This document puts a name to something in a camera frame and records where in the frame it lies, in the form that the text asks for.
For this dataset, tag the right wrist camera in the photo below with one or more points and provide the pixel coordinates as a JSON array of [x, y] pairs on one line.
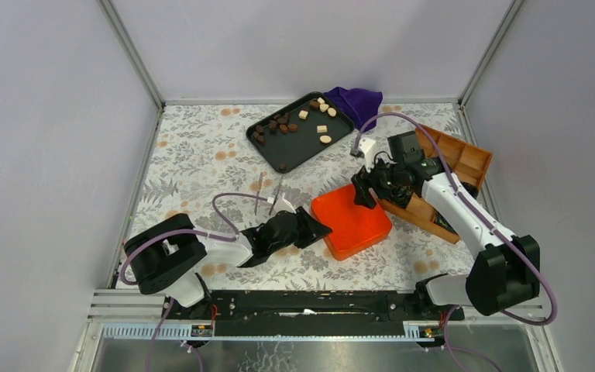
[[367, 149]]

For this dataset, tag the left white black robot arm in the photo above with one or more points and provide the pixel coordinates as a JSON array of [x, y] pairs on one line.
[[163, 258]]

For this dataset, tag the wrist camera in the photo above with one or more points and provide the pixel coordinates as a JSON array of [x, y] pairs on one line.
[[367, 149], [281, 204]]

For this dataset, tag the purple cloth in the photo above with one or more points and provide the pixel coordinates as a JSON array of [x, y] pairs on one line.
[[358, 104]]

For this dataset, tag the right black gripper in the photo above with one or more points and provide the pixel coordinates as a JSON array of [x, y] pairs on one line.
[[362, 196]]

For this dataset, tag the white metal tongs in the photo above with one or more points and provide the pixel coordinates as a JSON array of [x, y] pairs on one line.
[[260, 188]]

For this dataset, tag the wooden compartment organizer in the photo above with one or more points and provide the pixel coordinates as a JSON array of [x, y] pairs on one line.
[[453, 166]]

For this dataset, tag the floral table mat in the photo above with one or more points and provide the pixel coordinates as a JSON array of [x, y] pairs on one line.
[[202, 165]]

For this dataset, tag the orange chocolate box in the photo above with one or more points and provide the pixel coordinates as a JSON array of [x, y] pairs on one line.
[[344, 243]]

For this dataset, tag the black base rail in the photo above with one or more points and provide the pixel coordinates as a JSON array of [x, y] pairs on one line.
[[354, 314]]

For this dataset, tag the black tray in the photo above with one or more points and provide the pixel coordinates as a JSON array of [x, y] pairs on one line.
[[288, 137]]

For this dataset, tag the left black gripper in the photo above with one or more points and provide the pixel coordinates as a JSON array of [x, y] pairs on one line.
[[311, 230]]

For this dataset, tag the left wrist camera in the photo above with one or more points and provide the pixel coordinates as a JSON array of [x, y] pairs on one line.
[[281, 204]]

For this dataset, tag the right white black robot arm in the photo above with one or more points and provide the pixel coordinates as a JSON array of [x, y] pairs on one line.
[[503, 272]]

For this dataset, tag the orange box lid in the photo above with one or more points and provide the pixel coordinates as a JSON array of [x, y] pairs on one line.
[[336, 209]]

